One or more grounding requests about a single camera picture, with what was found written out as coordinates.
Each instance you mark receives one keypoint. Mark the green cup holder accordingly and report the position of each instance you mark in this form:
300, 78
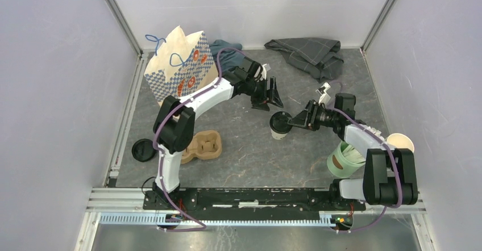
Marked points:
338, 165

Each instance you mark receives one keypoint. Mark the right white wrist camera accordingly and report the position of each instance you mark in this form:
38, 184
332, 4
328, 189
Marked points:
323, 91

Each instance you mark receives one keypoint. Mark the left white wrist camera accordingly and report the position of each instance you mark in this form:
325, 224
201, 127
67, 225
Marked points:
261, 73

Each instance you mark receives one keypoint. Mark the grey plaid cloth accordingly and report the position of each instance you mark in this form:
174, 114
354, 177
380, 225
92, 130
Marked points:
318, 57

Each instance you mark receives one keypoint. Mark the checkered paper takeout bag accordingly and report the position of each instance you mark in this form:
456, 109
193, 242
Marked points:
182, 64

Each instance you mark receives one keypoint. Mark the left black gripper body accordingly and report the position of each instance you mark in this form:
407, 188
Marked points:
260, 95

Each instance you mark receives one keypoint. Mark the black coffee cup lid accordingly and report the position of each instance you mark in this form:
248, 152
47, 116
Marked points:
279, 122

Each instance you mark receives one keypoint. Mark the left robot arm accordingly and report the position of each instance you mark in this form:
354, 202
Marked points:
174, 125

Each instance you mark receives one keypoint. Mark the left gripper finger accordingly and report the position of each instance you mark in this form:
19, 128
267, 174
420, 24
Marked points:
263, 107
274, 97

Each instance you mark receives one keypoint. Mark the blue cloth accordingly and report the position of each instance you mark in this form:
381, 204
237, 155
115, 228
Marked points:
227, 55

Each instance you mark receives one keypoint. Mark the brown cardboard cup carrier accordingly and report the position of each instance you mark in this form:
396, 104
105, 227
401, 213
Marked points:
205, 145

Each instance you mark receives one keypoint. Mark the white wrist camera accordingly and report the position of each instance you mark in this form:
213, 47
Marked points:
323, 91
261, 73

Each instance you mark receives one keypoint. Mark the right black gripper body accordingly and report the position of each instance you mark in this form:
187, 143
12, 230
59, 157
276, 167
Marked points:
314, 109

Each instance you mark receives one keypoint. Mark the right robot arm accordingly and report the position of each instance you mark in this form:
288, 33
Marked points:
389, 173

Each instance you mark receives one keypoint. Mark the white paper coffee cup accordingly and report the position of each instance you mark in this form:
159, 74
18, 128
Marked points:
277, 135

